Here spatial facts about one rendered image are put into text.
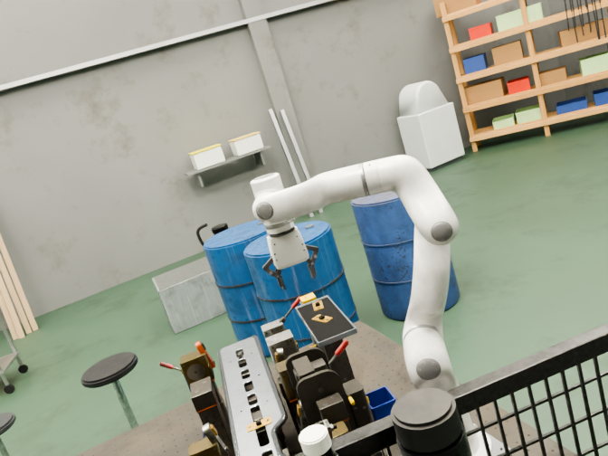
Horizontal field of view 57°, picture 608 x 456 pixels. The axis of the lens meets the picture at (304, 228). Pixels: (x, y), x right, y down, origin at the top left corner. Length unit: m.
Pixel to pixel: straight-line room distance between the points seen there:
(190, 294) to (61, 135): 3.68
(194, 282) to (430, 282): 4.37
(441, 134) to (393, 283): 5.42
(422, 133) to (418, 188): 7.80
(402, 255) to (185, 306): 2.48
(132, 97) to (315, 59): 2.95
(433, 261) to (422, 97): 7.87
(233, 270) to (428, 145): 5.59
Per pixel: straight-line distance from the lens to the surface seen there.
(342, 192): 1.47
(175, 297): 5.75
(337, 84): 9.48
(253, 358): 2.31
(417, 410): 0.63
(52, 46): 8.69
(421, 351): 1.58
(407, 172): 1.46
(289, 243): 1.55
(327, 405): 1.62
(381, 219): 4.17
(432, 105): 9.44
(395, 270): 4.30
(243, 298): 4.43
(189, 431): 2.65
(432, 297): 1.57
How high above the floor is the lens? 1.97
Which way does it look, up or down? 14 degrees down
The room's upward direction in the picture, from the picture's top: 18 degrees counter-clockwise
